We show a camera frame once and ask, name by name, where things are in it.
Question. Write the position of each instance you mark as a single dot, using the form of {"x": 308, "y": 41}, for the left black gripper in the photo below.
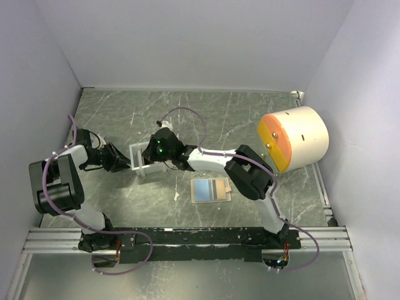
{"x": 117, "y": 159}

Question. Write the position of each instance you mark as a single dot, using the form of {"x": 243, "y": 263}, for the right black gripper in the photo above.
{"x": 149, "y": 153}

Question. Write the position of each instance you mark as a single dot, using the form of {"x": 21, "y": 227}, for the white card tray box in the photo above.
{"x": 141, "y": 165}

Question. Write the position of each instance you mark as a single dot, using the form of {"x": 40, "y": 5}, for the beige card holder wallet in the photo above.
{"x": 201, "y": 191}

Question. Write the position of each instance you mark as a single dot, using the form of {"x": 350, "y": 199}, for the gold VIP card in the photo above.
{"x": 218, "y": 188}

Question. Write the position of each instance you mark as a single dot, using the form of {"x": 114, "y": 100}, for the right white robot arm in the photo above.
{"x": 250, "y": 174}

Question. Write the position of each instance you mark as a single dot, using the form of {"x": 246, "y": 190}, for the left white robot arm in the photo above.
{"x": 57, "y": 189}

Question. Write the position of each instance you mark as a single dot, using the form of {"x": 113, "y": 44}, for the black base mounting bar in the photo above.
{"x": 208, "y": 243}

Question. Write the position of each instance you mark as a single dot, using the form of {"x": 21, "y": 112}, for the large cream cylinder drum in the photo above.
{"x": 293, "y": 138}

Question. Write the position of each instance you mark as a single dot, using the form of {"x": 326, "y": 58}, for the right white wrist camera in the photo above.
{"x": 164, "y": 124}

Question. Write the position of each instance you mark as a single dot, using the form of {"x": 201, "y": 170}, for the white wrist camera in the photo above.
{"x": 164, "y": 124}
{"x": 100, "y": 141}

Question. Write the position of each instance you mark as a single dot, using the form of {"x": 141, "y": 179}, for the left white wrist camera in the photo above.
{"x": 100, "y": 141}

